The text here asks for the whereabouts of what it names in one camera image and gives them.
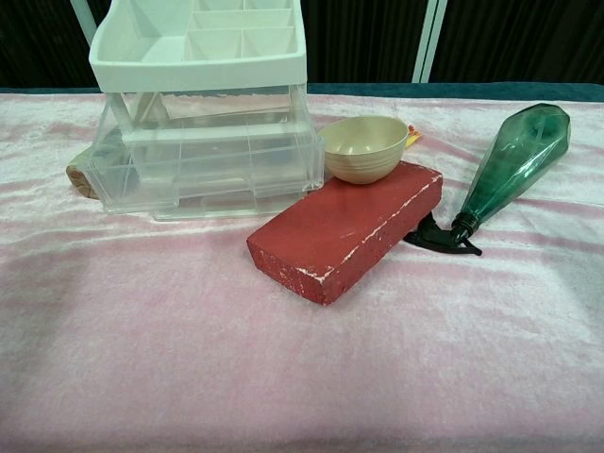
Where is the teal table cover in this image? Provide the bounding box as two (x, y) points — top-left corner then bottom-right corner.
(0, 81), (604, 103)

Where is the thin white post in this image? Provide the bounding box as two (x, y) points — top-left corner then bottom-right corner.
(69, 0), (103, 37)

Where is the clear drawer with wide handle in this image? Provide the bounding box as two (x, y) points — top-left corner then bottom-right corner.
(86, 126), (327, 214)

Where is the green spray bottle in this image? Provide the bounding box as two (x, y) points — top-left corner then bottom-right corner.
(403, 103), (572, 257)

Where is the beige bowl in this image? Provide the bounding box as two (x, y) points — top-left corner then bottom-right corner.
(316, 116), (410, 185)

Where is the wide white post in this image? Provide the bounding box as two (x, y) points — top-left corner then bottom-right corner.
(411, 0), (448, 85)

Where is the pink fluffy cloth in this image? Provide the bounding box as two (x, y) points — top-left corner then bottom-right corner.
(0, 92), (604, 453)

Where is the red brick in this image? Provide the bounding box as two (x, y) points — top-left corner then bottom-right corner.
(245, 159), (445, 308)

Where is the white plastic drawer organizer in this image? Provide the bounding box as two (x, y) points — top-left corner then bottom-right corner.
(88, 0), (310, 143)

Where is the clear drawer holding blue item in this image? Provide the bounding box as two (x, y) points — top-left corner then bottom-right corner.
(125, 123), (310, 188)

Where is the wooden block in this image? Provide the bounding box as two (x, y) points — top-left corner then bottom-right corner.
(64, 149), (104, 200)

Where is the clear drawer with small handle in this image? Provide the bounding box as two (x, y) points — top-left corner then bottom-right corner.
(151, 186), (310, 222)

